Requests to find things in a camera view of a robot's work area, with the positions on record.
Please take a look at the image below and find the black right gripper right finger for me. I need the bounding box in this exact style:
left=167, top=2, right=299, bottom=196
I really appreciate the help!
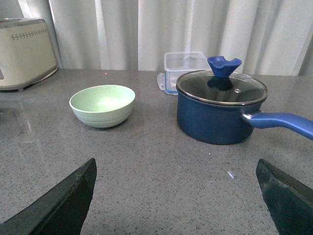
left=256, top=159, right=313, bottom=235

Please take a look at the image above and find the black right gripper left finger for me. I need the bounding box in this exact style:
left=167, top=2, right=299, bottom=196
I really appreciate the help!
left=0, top=158, right=97, bottom=235

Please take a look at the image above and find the green bowl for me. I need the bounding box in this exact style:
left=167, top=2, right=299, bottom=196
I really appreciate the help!
left=69, top=85, right=135, bottom=128

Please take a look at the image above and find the dark blue saucepan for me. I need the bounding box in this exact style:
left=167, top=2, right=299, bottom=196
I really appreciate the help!
left=177, top=93, right=313, bottom=145

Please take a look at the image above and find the glass lid with blue knob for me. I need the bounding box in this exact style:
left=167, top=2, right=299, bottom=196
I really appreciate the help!
left=176, top=56, right=268, bottom=106

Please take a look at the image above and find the cream toaster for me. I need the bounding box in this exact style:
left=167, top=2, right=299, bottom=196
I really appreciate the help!
left=0, top=18, right=58, bottom=91

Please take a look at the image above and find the clear plastic food container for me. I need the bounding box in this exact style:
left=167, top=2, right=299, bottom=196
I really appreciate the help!
left=157, top=51, right=210, bottom=95

